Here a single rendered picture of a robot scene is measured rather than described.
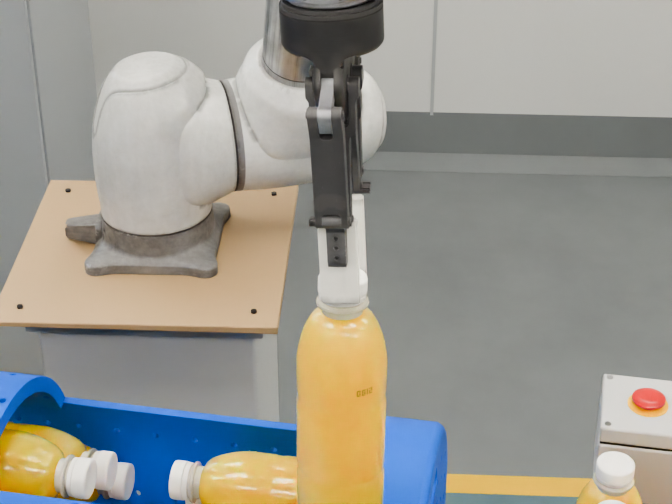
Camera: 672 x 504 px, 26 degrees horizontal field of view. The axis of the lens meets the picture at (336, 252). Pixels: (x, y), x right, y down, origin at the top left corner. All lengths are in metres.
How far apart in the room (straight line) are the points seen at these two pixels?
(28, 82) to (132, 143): 1.11
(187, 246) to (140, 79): 0.24
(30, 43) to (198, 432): 1.55
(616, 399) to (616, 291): 2.21
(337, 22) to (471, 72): 3.27
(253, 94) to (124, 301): 0.32
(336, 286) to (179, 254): 0.89
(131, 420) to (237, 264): 0.50
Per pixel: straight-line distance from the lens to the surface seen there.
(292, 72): 1.87
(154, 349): 1.99
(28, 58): 2.97
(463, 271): 3.86
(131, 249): 1.99
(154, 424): 1.55
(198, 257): 1.99
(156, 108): 1.89
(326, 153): 1.03
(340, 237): 1.08
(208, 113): 1.92
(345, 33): 1.03
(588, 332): 3.67
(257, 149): 1.93
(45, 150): 3.08
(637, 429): 1.60
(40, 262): 2.05
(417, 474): 1.31
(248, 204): 2.14
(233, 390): 2.01
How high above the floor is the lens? 2.08
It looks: 32 degrees down
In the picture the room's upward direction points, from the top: straight up
